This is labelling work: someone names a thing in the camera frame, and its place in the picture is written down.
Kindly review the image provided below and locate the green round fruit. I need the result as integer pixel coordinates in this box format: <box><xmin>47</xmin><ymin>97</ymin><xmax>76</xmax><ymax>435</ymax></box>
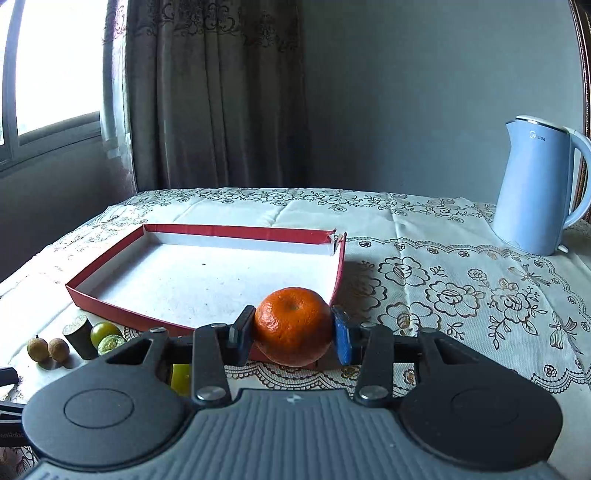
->
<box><xmin>90</xmin><ymin>321</ymin><xmax>122</xmax><ymax>348</ymax></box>

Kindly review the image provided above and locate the wooden chair back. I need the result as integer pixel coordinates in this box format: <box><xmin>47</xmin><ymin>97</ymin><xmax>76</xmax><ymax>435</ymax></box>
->
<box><xmin>568</xmin><ymin>0</ymin><xmax>590</xmax><ymax>134</ymax></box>

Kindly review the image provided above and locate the dark sugarcane piece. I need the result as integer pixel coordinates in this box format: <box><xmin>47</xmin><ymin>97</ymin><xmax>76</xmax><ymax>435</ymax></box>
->
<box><xmin>62</xmin><ymin>315</ymin><xmax>98</xmax><ymax>360</ymax></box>

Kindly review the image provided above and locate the brown patterned curtain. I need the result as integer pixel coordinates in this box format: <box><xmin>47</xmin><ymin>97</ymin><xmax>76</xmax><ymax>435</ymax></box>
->
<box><xmin>101</xmin><ymin>1</ymin><xmax>310</xmax><ymax>197</ymax></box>

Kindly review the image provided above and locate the orange tangerine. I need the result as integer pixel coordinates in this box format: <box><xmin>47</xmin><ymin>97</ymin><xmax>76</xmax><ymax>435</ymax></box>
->
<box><xmin>252</xmin><ymin>287</ymin><xmax>334</xmax><ymax>367</ymax></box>

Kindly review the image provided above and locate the halved green lime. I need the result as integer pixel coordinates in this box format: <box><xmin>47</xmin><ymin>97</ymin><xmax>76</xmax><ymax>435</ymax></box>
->
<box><xmin>97</xmin><ymin>334</ymin><xmax>126</xmax><ymax>355</ymax></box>

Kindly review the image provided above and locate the light blue electric kettle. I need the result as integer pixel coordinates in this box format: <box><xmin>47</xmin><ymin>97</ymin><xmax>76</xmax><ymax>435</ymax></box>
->
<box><xmin>492</xmin><ymin>115</ymin><xmax>590</xmax><ymax>256</ymax></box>

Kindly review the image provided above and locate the floral lace tablecloth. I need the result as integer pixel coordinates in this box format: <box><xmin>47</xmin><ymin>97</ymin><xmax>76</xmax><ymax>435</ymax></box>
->
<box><xmin>1</xmin><ymin>188</ymin><xmax>590</xmax><ymax>479</ymax></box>

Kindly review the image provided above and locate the red shallow cardboard box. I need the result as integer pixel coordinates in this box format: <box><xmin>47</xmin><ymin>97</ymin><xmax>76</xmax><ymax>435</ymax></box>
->
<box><xmin>66</xmin><ymin>223</ymin><xmax>346</xmax><ymax>336</ymax></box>

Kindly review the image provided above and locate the window with grey frame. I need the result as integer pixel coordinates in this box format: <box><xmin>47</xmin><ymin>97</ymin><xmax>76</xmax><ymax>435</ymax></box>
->
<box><xmin>1</xmin><ymin>0</ymin><xmax>108</xmax><ymax>171</ymax></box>

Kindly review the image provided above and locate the yellow fruit piece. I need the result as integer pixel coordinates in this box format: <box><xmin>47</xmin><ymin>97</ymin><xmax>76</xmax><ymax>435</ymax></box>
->
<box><xmin>170</xmin><ymin>364</ymin><xmax>191</xmax><ymax>397</ymax></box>

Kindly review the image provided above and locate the brown longan fruit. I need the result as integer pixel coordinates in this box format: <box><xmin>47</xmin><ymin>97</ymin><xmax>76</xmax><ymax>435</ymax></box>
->
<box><xmin>48</xmin><ymin>338</ymin><xmax>70</xmax><ymax>364</ymax></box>
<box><xmin>27</xmin><ymin>337</ymin><xmax>50</xmax><ymax>363</ymax></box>

